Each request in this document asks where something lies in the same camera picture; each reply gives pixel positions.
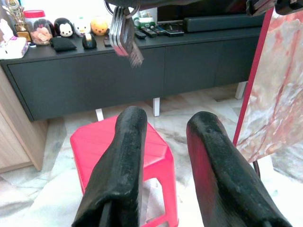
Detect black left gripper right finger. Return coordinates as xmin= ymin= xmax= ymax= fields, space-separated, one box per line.
xmin=186 ymin=111 xmax=294 ymax=227

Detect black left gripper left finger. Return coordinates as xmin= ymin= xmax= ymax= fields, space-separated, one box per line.
xmin=72 ymin=106 xmax=148 ymax=227

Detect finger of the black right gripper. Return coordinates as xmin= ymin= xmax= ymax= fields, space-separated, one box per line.
xmin=104 ymin=0 xmax=247 ymax=10

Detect silver key bunch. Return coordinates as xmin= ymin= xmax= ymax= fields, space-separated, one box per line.
xmin=109 ymin=5 xmax=145 ymax=69

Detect black flat television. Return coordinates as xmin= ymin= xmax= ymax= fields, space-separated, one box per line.
xmin=156 ymin=5 xmax=269 ymax=25

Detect green white container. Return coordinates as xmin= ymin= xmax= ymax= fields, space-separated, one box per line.
xmin=133 ymin=11 xmax=156 ymax=29

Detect long black remote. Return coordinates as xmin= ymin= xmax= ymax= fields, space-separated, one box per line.
xmin=151 ymin=26 xmax=167 ymax=36
xmin=140 ymin=26 xmax=157 ymax=39

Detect red plastic stool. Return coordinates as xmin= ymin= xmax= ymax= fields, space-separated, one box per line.
xmin=70 ymin=115 xmax=179 ymax=227

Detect yellow bear plush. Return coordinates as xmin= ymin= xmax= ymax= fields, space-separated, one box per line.
xmin=90 ymin=16 xmax=109 ymax=36

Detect black soundbar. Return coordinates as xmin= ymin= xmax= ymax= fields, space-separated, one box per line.
xmin=184 ymin=13 xmax=267 ymax=34

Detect white duck plush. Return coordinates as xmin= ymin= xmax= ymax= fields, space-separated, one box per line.
xmin=73 ymin=16 xmax=92 ymax=37

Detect black tape dispenser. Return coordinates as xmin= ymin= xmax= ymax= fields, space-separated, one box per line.
xmin=81 ymin=33 xmax=98 ymax=50

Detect red edged marble top table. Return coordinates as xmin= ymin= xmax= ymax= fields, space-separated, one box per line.
xmin=232 ymin=7 xmax=303 ymax=184

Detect black tv console white legs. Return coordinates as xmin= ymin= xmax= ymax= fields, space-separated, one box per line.
xmin=0 ymin=26 xmax=264 ymax=122

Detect black white mouse plush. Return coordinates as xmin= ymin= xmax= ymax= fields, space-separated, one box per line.
xmin=53 ymin=17 xmax=75 ymax=38

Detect black fabric pouch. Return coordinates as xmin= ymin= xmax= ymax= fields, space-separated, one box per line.
xmin=50 ymin=36 xmax=77 ymax=52

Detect black plush pink bow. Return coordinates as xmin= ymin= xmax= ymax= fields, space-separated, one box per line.
xmin=33 ymin=18 xmax=55 ymax=38

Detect light wooden cabinet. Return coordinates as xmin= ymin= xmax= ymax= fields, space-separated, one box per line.
xmin=0 ymin=66 xmax=49 ymax=175

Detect clear jar red lid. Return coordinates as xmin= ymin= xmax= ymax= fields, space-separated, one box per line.
xmin=23 ymin=9 xmax=53 ymax=46

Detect gold trophy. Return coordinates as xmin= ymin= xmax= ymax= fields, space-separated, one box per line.
xmin=4 ymin=0 xmax=32 ymax=42

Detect white tissue box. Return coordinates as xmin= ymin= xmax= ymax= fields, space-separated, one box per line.
xmin=0 ymin=18 xmax=29 ymax=60

